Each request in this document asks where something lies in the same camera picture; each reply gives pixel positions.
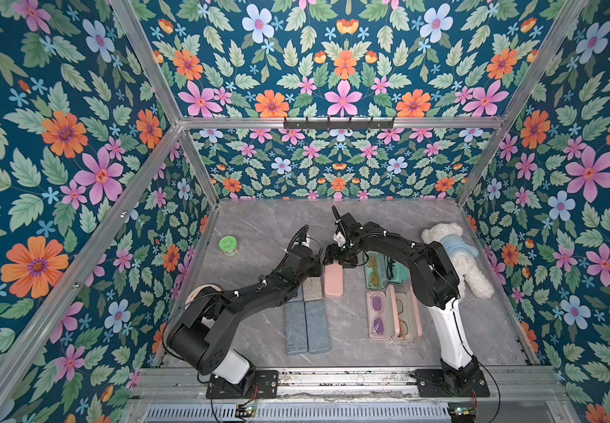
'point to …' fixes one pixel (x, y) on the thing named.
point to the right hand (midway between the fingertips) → (335, 258)
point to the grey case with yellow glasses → (316, 326)
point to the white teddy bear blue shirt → (460, 250)
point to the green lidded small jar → (228, 245)
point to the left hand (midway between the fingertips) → (320, 255)
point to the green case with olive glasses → (375, 270)
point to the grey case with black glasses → (312, 288)
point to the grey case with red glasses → (299, 296)
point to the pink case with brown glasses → (333, 279)
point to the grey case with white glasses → (295, 327)
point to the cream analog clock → (197, 290)
